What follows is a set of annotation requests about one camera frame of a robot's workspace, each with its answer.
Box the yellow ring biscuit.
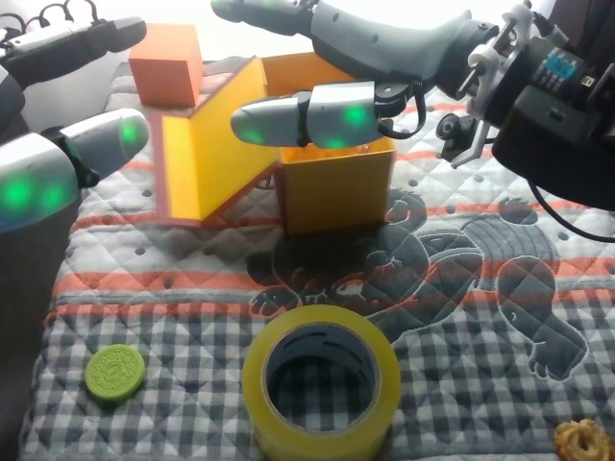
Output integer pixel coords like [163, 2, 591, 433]
[553, 418, 607, 461]

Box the yellow box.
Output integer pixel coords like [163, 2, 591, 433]
[152, 51, 399, 237]

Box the yellow tape roll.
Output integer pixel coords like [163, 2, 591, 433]
[241, 305, 403, 461]

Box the grey quilt with printed bear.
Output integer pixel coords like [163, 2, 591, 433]
[18, 57, 615, 461]

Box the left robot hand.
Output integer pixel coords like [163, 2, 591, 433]
[0, 2, 150, 235]

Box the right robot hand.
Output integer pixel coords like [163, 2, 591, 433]
[209, 0, 476, 151]

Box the orange cube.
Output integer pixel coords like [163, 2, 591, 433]
[128, 22, 202, 109]

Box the green toy cookie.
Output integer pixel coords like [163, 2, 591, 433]
[85, 346, 145, 404]

